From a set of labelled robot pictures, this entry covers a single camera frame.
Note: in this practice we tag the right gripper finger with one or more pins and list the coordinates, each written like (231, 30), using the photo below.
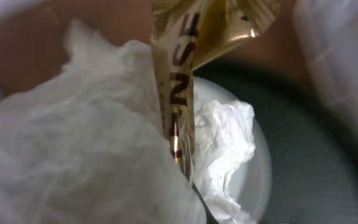
(209, 216)

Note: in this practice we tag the pale grey plate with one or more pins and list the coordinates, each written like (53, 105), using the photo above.
(251, 184)

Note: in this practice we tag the white napkin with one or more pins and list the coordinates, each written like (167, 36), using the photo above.
(87, 145)

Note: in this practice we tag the gold snack wrapper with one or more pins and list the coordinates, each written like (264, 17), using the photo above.
(187, 34)

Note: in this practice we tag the round black tray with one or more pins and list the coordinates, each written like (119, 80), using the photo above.
(314, 156)

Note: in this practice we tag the clear plastic bin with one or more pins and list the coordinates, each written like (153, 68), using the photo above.
(328, 34)

